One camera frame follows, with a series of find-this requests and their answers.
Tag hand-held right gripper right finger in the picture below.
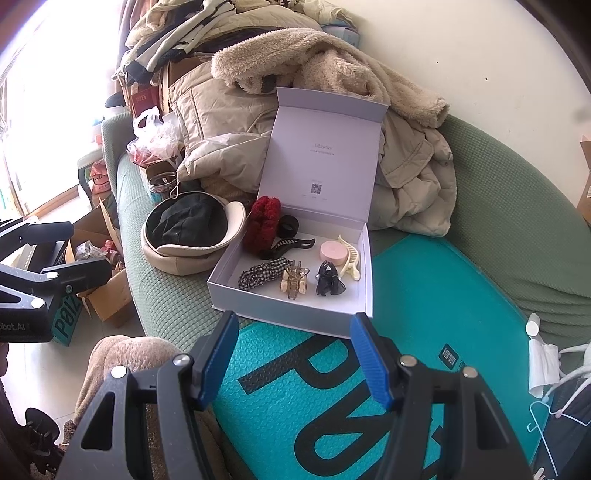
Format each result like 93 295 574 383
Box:
349 312 532 480

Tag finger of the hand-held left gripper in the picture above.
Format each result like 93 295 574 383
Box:
0 220 75 265
0 257 115 311

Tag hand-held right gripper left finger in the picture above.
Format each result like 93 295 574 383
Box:
54 310 241 480

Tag black bow hair clip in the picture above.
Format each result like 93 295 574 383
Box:
315 260 348 297

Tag black white checked scrunchie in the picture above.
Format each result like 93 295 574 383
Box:
238 258 291 291

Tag cream hair claw clip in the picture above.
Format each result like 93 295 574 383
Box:
337 234 363 282

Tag brown flower hair clip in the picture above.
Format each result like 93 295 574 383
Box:
278 261 309 301

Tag pink round case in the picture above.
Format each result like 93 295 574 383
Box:
320 239 352 265

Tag black hair claw clip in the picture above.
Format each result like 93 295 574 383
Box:
259 235 316 260

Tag red fluffy scrunchie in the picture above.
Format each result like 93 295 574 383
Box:
243 196 282 254

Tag white gift box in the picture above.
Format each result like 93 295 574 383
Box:
207 87 389 340

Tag open cardboard box with clutter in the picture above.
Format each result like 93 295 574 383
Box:
65 200 134 328

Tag teal and black box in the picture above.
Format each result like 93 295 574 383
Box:
48 291 86 347

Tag beige hat with black lining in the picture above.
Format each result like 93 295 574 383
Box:
141 191 247 277

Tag teal bubble mailer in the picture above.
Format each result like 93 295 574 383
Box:
211 232 550 480

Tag clear jar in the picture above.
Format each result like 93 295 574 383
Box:
148 172 180 201

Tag white plastic bag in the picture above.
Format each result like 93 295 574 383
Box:
127 107 185 167

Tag red cardboard box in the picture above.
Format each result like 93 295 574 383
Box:
128 83 162 118

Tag white face mask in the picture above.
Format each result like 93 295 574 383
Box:
526 337 561 398

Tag green sofa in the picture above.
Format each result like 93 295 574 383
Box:
99 111 591 365

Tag beige puffer jacket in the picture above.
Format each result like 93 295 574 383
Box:
168 58 458 237

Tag dark clothing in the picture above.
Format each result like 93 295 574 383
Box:
531 374 591 480

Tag striped clothes pile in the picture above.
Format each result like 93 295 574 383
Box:
113 0 324 88

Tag printed cardboard box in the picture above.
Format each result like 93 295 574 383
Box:
576 134 591 210

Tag beige fleece coat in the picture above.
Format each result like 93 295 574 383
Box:
211 28 450 127

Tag pale blue box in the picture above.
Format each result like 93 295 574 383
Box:
322 22 362 48

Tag light blue wire hanger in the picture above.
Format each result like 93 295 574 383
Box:
526 399 591 480

